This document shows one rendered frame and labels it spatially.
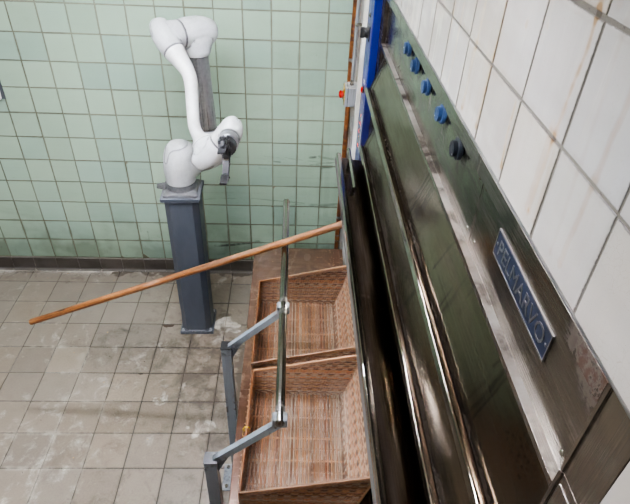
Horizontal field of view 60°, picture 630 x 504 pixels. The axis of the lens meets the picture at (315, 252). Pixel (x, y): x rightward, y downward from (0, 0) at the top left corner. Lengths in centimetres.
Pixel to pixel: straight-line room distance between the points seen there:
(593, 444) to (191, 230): 259
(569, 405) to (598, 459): 10
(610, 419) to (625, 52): 38
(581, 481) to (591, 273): 24
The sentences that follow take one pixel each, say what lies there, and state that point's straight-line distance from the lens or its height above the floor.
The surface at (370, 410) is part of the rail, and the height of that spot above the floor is 143.
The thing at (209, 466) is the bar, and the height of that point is 94.
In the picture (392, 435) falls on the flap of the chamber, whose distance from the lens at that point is 139.
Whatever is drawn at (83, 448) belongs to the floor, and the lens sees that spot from 319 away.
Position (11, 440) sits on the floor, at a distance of 336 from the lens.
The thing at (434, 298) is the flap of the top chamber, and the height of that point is 174.
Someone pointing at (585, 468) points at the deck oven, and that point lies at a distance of 73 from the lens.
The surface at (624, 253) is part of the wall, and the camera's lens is 63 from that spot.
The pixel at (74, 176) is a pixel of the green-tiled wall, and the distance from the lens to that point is 381.
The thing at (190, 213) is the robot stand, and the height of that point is 91.
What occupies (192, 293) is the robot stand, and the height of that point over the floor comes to 33.
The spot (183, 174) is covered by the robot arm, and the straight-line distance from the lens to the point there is 289.
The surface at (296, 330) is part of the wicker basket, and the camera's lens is 273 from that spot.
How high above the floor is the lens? 255
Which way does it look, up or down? 38 degrees down
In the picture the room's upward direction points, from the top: 3 degrees clockwise
